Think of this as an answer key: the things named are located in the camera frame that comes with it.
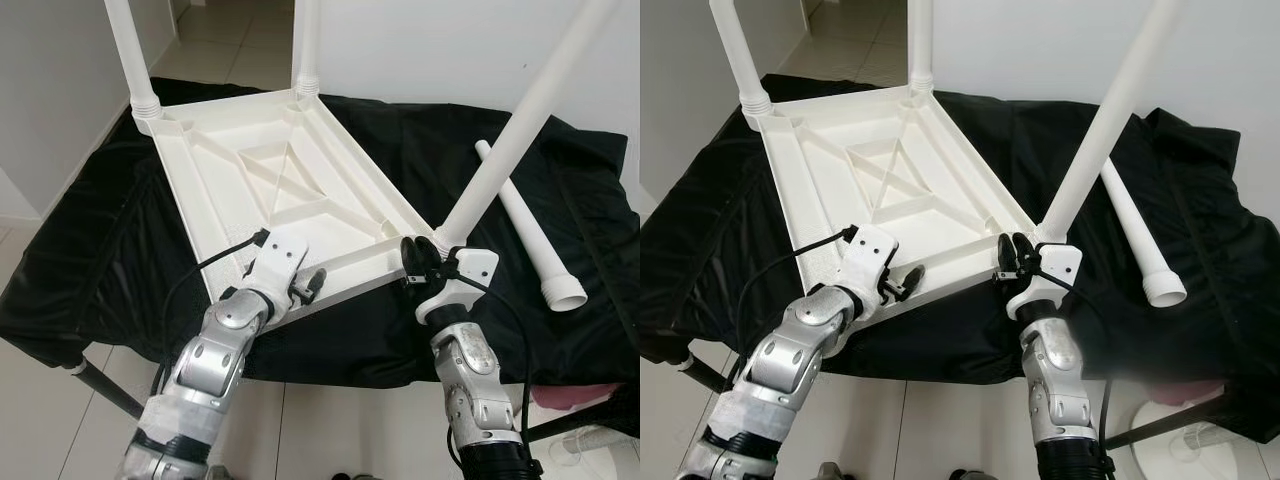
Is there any white round stand base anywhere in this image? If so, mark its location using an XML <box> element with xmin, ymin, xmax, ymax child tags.
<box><xmin>1130</xmin><ymin>400</ymin><xmax>1280</xmax><ymax>480</ymax></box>
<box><xmin>545</xmin><ymin>425</ymin><xmax>641</xmax><ymax>480</ymax></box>

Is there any white plastic children table top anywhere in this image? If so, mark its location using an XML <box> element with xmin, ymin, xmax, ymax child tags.
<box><xmin>133</xmin><ymin>85</ymin><xmax>448</xmax><ymax>326</ymax></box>
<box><xmin>743</xmin><ymin>82</ymin><xmax>1046</xmax><ymax>321</ymax></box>

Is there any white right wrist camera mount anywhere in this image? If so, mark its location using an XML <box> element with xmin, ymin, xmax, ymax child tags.
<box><xmin>1005</xmin><ymin>243</ymin><xmax>1083</xmax><ymax>321</ymax></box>
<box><xmin>415</xmin><ymin>248</ymin><xmax>499</xmax><ymax>323</ymax></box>

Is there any pink cloth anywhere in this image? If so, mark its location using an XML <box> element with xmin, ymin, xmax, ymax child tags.
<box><xmin>1150</xmin><ymin>380</ymin><xmax>1231</xmax><ymax>401</ymax></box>
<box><xmin>535</xmin><ymin>383</ymin><xmax>616</xmax><ymax>411</ymax></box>

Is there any white tapered plastic table leg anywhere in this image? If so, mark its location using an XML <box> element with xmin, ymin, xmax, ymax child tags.
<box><xmin>437</xmin><ymin>0</ymin><xmax>619</xmax><ymax>251</ymax></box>
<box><xmin>103</xmin><ymin>0</ymin><xmax>163</xmax><ymax>119</ymax></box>
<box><xmin>708</xmin><ymin>0</ymin><xmax>773</xmax><ymax>116</ymax></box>
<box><xmin>1038</xmin><ymin>0</ymin><xmax>1183</xmax><ymax>246</ymax></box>
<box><xmin>907</xmin><ymin>0</ymin><xmax>935</xmax><ymax>96</ymax></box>
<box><xmin>293</xmin><ymin>0</ymin><xmax>321</xmax><ymax>96</ymax></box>
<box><xmin>1098</xmin><ymin>158</ymin><xmax>1188</xmax><ymax>308</ymax></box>
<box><xmin>476</xmin><ymin>141</ymin><xmax>589</xmax><ymax>313</ymax></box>

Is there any black cloth table cover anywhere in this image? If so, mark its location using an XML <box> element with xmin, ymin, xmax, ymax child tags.
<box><xmin>640</xmin><ymin>72</ymin><xmax>1280</xmax><ymax>386</ymax></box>
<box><xmin>0</xmin><ymin>78</ymin><xmax>641</xmax><ymax>389</ymax></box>

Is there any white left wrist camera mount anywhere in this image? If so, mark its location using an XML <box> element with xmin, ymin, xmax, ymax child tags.
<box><xmin>838</xmin><ymin>224</ymin><xmax>898</xmax><ymax>301</ymax></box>
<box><xmin>240</xmin><ymin>228</ymin><xmax>309</xmax><ymax>306</ymax></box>

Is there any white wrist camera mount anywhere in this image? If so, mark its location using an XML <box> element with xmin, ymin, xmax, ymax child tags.
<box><xmin>1005</xmin><ymin>243</ymin><xmax>1083</xmax><ymax>321</ymax></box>
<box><xmin>415</xmin><ymin>248</ymin><xmax>499</xmax><ymax>323</ymax></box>
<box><xmin>240</xmin><ymin>228</ymin><xmax>309</xmax><ymax>306</ymax></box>
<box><xmin>838</xmin><ymin>224</ymin><xmax>898</xmax><ymax>301</ymax></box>

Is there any black metal rod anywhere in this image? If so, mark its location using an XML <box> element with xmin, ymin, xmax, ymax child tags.
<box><xmin>525</xmin><ymin>390</ymin><xmax>641</xmax><ymax>443</ymax></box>
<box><xmin>62</xmin><ymin>358</ymin><xmax>148</xmax><ymax>419</ymax></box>
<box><xmin>672</xmin><ymin>355</ymin><xmax>736</xmax><ymax>396</ymax></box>
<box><xmin>1105</xmin><ymin>390</ymin><xmax>1280</xmax><ymax>451</ymax></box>

